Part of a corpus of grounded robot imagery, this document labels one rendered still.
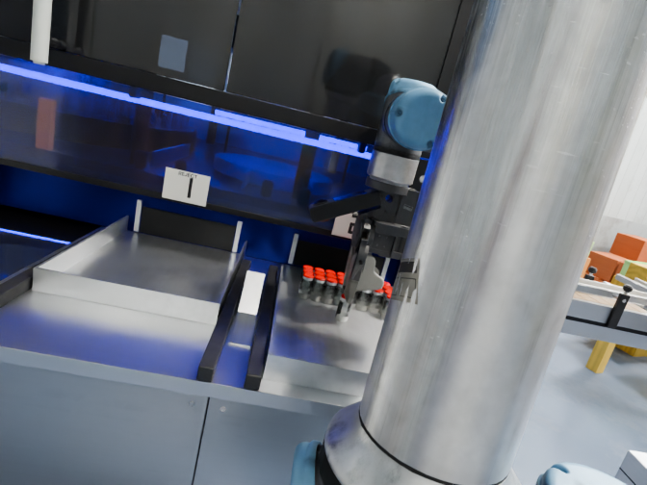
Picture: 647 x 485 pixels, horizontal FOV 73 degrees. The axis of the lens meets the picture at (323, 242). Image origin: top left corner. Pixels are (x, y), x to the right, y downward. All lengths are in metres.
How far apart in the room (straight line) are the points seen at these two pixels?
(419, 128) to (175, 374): 0.41
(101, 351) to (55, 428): 0.63
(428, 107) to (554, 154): 0.37
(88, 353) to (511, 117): 0.52
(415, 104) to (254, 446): 0.85
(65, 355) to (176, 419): 0.56
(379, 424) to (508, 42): 0.19
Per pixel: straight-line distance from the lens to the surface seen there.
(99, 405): 1.14
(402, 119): 0.55
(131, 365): 0.57
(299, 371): 0.57
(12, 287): 0.71
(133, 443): 1.18
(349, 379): 0.58
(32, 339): 0.62
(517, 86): 0.21
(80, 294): 0.71
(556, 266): 0.21
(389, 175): 0.67
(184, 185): 0.89
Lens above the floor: 1.20
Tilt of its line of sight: 15 degrees down
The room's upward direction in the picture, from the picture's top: 14 degrees clockwise
